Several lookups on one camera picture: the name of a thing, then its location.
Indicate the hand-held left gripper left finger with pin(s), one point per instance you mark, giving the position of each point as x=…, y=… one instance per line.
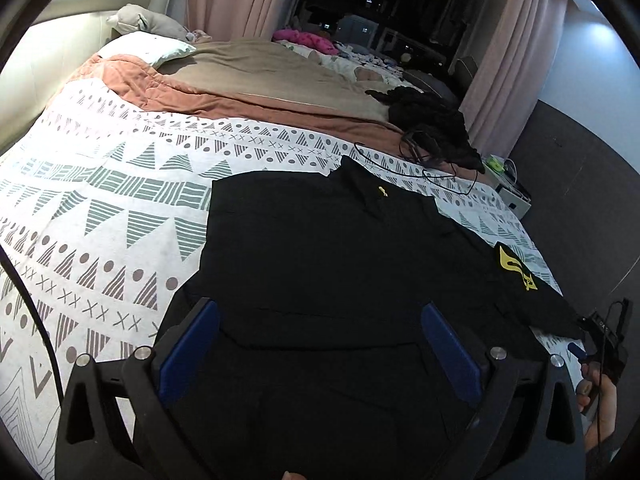
x=192, y=340

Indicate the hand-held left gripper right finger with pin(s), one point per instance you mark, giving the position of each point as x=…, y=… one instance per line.
x=447, y=347

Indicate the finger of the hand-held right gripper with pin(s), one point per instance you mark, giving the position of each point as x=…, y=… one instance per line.
x=576, y=350

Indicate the black shirt with yellow print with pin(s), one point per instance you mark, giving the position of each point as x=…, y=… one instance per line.
x=325, y=260

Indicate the pile of black clothes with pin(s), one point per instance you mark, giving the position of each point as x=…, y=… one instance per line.
x=430, y=115

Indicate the person's right hand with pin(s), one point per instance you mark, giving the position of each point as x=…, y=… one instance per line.
x=600, y=405

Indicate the white bedside box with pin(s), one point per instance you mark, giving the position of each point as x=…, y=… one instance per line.
x=515, y=202

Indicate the white patterned bed blanket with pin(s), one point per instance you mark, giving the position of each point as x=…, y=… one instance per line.
x=100, y=185

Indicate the green packet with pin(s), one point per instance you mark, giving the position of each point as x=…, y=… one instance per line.
x=496, y=163

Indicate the salmon quilt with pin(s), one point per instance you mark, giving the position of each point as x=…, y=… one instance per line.
x=145, y=85

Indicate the grey chair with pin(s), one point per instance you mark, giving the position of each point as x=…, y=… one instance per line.
x=440, y=82

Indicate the tan blanket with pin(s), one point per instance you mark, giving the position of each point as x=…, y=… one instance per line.
x=275, y=70

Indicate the white printed bedding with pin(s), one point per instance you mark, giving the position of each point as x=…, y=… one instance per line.
x=370, y=62

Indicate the white pillow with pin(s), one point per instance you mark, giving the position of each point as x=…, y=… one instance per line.
x=145, y=47

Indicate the bright pink cloth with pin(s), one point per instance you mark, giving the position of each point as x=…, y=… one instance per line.
x=305, y=39

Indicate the grey plush toy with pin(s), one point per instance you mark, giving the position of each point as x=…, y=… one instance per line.
x=150, y=20

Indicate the white padded headboard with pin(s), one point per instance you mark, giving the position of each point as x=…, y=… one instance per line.
x=65, y=35

